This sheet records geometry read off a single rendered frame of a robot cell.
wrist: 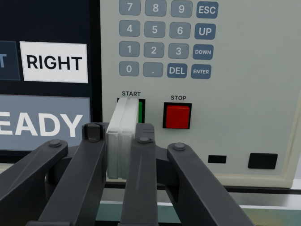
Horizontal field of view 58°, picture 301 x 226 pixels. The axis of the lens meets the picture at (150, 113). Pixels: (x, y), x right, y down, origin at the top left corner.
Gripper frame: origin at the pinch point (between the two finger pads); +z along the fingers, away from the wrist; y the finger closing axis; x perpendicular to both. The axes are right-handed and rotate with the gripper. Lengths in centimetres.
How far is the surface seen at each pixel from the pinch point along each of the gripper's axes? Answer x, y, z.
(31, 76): 2.6, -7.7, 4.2
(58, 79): 2.5, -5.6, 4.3
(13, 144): -3.4, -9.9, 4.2
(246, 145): -2.7, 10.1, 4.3
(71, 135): -2.4, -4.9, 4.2
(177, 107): 0.6, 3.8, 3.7
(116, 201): -6.8, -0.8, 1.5
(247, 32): 6.5, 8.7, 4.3
